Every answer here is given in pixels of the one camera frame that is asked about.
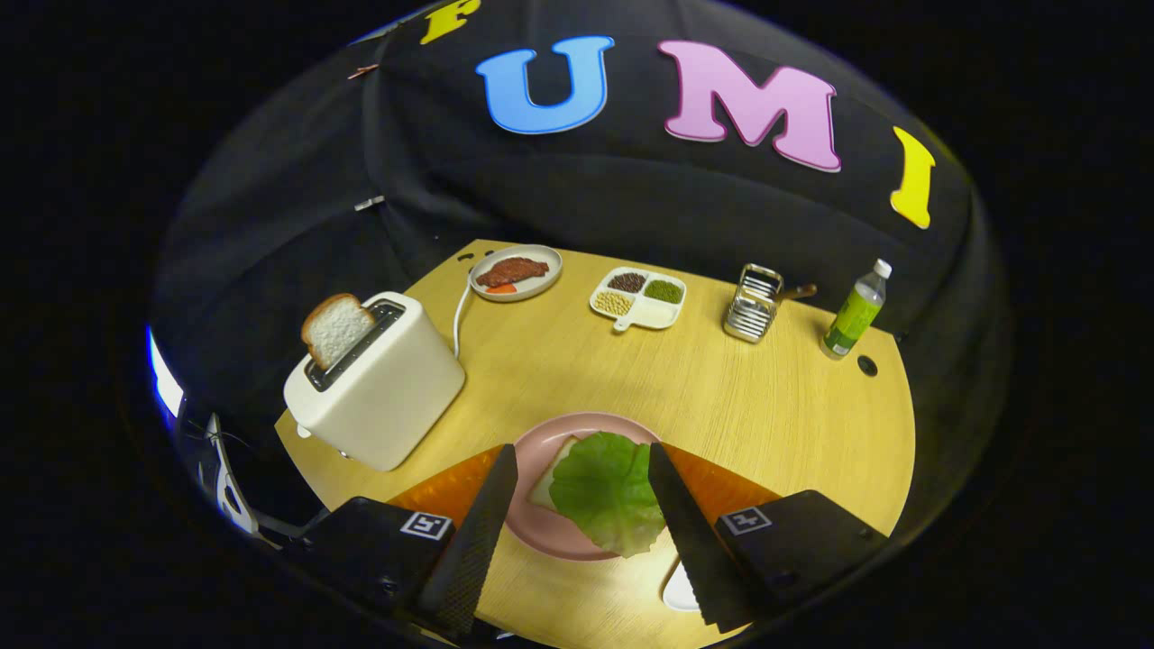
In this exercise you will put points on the grey oval plate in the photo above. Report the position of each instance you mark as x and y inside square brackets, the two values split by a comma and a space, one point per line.
[543, 283]

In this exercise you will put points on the white divided dish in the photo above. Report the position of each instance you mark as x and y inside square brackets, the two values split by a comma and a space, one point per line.
[658, 314]

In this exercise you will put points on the white cloth clip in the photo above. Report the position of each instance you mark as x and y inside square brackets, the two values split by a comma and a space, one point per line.
[368, 204]

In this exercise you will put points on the green lettuce leaf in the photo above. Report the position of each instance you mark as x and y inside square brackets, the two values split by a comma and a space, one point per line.
[604, 496]

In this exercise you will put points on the white rectangular plate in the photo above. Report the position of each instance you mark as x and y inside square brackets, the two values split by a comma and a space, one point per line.
[681, 595]

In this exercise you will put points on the green label plastic bottle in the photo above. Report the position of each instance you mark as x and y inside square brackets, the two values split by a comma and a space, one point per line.
[852, 315]

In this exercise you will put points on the orange carrot slice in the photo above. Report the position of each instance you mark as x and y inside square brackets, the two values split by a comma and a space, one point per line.
[501, 289]

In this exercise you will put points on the pile of dark beans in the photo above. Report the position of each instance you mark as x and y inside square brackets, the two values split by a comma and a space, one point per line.
[627, 282]

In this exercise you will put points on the white bread slice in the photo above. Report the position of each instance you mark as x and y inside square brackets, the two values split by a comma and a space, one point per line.
[541, 491]
[335, 329]

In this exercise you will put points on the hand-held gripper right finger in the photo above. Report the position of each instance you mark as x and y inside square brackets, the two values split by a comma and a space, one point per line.
[694, 550]

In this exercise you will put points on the brown meat slice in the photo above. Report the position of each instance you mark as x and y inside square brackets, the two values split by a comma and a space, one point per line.
[514, 270]

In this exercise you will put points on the pile of yellow soybeans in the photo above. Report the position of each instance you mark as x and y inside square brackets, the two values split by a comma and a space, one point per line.
[613, 303]

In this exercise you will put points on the white toaster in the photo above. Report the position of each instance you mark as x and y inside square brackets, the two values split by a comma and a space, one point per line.
[388, 397]

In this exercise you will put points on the pink round plate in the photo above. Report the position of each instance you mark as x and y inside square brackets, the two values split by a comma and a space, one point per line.
[541, 536]

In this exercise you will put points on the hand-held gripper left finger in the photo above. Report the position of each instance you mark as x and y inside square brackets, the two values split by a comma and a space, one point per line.
[478, 541]

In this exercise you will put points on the pile of green beans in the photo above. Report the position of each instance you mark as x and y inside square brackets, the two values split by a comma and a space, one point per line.
[664, 291]

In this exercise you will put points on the black backdrop cloth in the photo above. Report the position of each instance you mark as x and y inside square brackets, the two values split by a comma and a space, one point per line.
[631, 198]

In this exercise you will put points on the pink cloth clip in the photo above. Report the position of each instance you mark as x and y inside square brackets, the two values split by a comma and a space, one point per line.
[363, 70]

